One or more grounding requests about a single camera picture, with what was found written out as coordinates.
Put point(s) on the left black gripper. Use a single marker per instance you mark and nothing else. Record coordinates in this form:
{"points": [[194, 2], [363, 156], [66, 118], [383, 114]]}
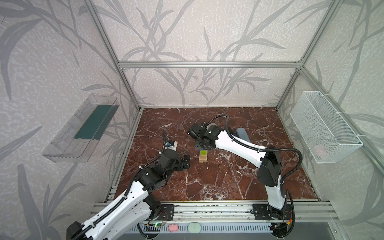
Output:
{"points": [[185, 162]]}

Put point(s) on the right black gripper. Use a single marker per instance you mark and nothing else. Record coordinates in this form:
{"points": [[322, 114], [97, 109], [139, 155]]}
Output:
{"points": [[204, 144]]}

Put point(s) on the wood block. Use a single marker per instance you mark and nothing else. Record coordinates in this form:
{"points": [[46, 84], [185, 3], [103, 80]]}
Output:
{"points": [[203, 159]]}

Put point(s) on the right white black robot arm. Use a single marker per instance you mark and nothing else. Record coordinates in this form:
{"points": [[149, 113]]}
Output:
{"points": [[267, 160]]}

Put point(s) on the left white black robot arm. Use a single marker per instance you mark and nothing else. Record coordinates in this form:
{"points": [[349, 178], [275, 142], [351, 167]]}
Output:
{"points": [[136, 204]]}

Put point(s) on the blue-grey oval case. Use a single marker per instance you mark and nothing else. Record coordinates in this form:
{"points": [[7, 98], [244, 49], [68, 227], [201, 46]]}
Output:
{"points": [[242, 134]]}

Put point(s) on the pale green round disc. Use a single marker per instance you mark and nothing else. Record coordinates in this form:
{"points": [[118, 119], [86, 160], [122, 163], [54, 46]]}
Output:
{"points": [[194, 228]]}

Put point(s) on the pink object in basket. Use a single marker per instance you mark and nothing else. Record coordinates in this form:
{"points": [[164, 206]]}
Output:
{"points": [[320, 151]]}

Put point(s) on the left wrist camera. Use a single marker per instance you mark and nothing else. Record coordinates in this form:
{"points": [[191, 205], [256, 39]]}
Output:
{"points": [[171, 145]]}

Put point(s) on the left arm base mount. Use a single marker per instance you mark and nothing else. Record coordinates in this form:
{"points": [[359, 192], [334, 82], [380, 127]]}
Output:
{"points": [[163, 213]]}

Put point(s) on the clear plastic wall bin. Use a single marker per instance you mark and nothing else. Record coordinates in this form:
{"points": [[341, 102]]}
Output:
{"points": [[77, 140]]}

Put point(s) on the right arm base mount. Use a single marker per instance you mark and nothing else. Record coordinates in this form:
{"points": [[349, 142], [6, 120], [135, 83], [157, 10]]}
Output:
{"points": [[268, 213]]}

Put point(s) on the aluminium frame crossbar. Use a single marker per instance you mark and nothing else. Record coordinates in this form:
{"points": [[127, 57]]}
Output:
{"points": [[200, 64]]}

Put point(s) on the white wire mesh basket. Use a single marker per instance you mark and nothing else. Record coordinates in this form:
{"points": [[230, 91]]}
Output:
{"points": [[321, 124]]}

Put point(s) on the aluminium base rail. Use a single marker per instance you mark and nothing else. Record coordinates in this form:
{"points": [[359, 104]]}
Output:
{"points": [[242, 212]]}

